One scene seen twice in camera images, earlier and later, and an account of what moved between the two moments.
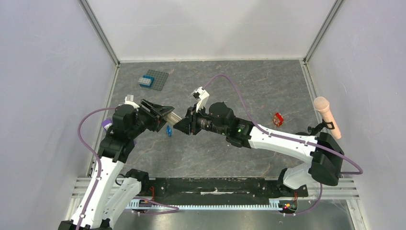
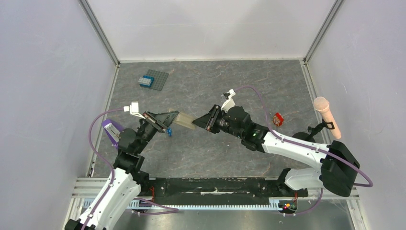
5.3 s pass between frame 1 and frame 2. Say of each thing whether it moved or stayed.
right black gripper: moved
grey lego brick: stayed
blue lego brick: stayed
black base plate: stayed
